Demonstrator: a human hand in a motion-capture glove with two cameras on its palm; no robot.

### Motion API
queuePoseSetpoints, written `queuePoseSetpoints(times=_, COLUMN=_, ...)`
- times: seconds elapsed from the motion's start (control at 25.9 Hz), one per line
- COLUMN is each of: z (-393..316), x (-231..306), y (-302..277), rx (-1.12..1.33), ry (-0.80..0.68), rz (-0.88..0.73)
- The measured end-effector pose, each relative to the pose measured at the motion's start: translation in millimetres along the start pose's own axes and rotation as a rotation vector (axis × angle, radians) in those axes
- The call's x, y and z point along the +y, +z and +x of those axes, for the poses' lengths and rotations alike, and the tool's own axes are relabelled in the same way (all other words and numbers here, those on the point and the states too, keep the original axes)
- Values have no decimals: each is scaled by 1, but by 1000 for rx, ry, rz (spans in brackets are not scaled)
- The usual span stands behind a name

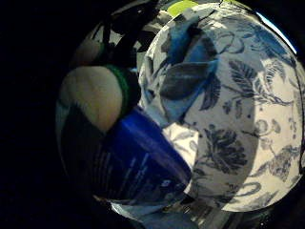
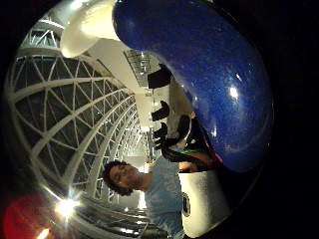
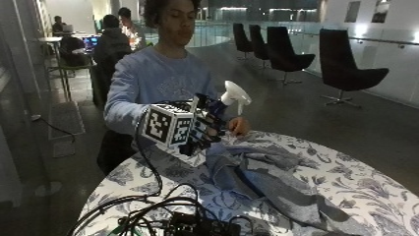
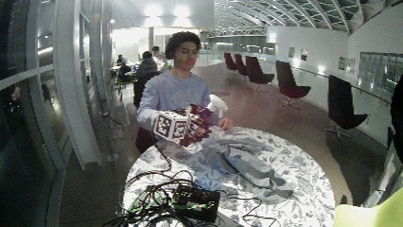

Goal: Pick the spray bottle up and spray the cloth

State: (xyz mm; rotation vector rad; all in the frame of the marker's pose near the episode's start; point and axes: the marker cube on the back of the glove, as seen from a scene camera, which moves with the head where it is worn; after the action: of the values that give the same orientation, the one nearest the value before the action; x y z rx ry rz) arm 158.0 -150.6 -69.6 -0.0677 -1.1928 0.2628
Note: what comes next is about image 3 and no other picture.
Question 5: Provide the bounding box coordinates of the white and blue spray bottle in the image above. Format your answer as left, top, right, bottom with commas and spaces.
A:
207, 80, 254, 116

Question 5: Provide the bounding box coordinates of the white cube with black markers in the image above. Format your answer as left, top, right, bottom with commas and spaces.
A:
141, 102, 197, 149

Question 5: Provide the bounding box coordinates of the blue grey cloth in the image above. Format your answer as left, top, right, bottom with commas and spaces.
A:
204, 142, 365, 236

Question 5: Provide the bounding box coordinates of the person in light blue sweater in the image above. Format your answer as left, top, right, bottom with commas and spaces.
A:
96, 0, 253, 176

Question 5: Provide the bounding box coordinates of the black swivel chair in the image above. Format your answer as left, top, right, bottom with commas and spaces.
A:
266, 26, 317, 87
318, 28, 390, 109
232, 23, 256, 62
248, 24, 273, 70

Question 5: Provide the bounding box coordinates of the black electronics box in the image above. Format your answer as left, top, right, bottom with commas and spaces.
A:
168, 210, 244, 236

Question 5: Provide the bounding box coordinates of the white floral tablecloth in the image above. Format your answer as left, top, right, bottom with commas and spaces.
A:
71, 130, 419, 236

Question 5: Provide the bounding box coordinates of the grey floor mat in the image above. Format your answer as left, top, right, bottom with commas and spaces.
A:
46, 100, 87, 141

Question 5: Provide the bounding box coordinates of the glowing computer monitor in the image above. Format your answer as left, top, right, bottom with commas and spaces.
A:
83, 35, 101, 52

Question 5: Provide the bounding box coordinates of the high white table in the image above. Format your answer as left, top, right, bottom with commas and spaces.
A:
36, 35, 75, 102

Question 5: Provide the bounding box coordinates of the black glove cable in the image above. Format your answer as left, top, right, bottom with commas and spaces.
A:
132, 107, 165, 198

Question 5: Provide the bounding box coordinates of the bundle of black cables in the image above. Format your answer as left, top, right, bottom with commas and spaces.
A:
66, 182, 260, 236

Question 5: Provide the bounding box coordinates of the black floor cable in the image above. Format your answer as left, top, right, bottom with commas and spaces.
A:
31, 114, 79, 145

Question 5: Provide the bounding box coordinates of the metal wall handrail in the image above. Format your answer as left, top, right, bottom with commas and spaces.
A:
288, 30, 419, 47

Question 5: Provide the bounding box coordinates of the framed wall picture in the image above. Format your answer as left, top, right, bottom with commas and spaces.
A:
344, 0, 364, 24
371, 0, 391, 24

